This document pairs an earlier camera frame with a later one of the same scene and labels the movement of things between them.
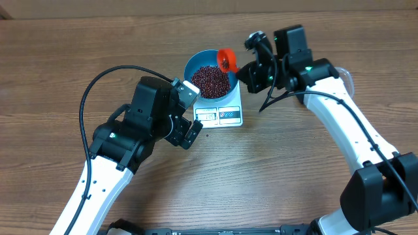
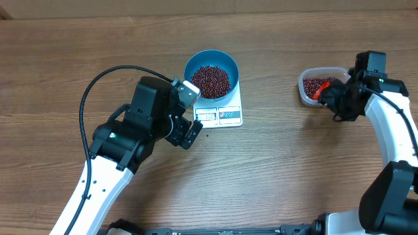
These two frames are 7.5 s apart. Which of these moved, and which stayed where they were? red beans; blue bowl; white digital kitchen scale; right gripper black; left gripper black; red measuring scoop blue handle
Moved: right gripper black; red measuring scoop blue handle
Stayed: red beans; blue bowl; white digital kitchen scale; left gripper black
